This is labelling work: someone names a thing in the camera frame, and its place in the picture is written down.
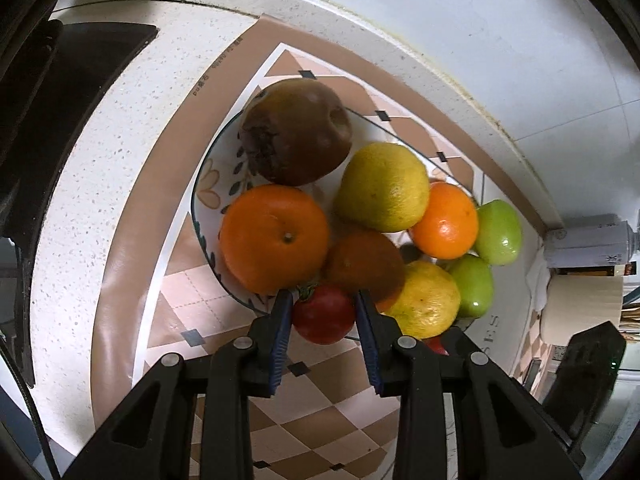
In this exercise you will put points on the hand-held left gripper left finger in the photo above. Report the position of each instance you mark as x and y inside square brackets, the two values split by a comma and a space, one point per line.
[280, 340]

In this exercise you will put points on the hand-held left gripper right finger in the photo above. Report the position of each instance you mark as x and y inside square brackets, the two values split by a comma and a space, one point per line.
[369, 340]

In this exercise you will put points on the red cherry tomato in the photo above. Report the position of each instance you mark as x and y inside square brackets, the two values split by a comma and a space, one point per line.
[324, 315]

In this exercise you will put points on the yellow lemon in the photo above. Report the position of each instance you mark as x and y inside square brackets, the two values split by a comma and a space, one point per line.
[425, 300]

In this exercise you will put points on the small dark orange-red fruit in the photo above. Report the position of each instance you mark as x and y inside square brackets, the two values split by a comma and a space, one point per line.
[362, 265]

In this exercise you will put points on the orange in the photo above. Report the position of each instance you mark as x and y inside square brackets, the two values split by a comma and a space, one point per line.
[270, 235]
[442, 220]

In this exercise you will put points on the green apple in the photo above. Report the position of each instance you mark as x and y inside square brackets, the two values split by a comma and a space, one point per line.
[472, 285]
[500, 232]

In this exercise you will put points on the yellow-green lemon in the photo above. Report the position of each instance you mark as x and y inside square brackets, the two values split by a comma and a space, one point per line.
[382, 187]

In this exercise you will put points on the patterned white ceramic bowl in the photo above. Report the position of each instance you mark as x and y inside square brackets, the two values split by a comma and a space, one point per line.
[225, 170]

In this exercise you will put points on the dark brown-red apple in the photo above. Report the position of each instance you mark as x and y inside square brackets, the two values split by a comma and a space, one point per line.
[295, 130]

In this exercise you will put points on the black smartphone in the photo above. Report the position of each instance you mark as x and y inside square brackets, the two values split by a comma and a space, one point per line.
[532, 375]

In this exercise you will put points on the checkered brown table mat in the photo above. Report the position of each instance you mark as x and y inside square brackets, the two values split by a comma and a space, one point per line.
[320, 410]

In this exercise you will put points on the white paper tissue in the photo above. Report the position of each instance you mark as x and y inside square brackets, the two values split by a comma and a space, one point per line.
[539, 285]

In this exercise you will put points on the silver spray can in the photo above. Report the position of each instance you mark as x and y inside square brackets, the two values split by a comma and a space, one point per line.
[585, 240]

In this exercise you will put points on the black glass gas stove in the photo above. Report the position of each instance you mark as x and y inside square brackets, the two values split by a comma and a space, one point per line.
[75, 70]

